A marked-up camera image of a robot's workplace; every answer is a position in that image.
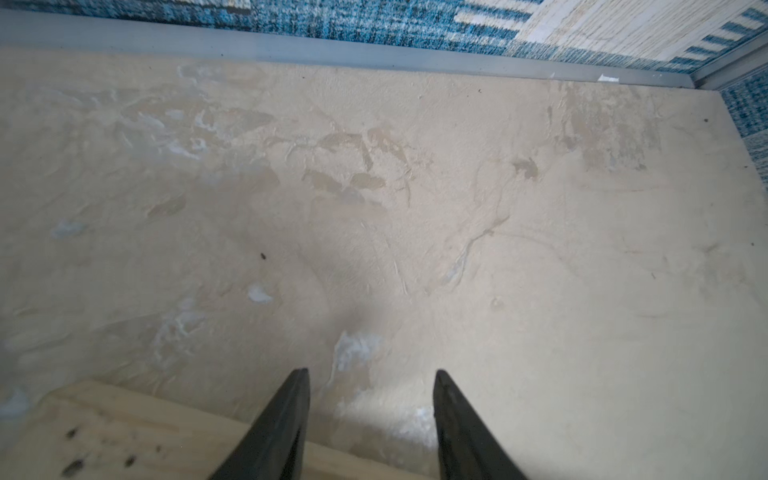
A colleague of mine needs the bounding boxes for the light wooden picture frame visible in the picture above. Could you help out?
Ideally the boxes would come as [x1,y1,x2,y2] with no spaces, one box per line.
[0,379,439,480]

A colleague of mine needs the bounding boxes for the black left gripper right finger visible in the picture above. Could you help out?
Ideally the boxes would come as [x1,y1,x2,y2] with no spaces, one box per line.
[433,369,527,480]

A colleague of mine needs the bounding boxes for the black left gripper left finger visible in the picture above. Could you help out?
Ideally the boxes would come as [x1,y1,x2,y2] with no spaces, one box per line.
[210,368,311,480]

